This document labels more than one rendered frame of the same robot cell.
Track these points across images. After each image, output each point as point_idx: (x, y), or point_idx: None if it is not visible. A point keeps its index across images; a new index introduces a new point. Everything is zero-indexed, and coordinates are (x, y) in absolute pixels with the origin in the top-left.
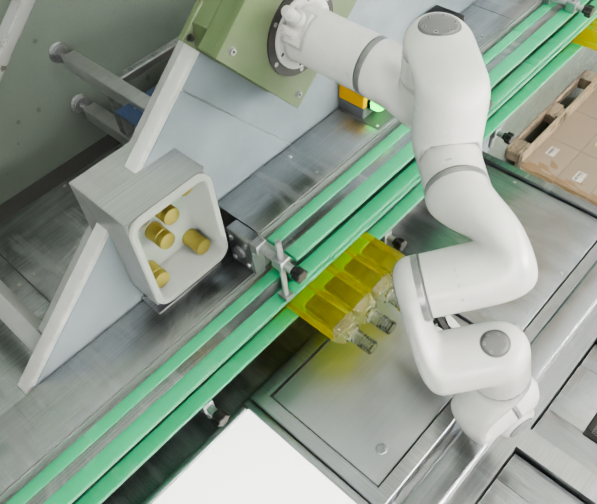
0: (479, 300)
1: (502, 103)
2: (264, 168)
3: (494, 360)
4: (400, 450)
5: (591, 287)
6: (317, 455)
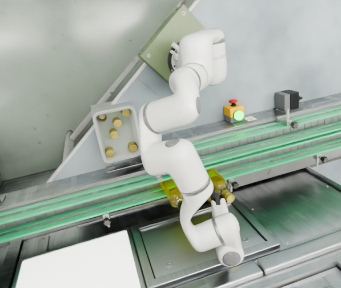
0: (165, 115)
1: (319, 138)
2: (176, 131)
3: (167, 148)
4: (178, 268)
5: None
6: (138, 256)
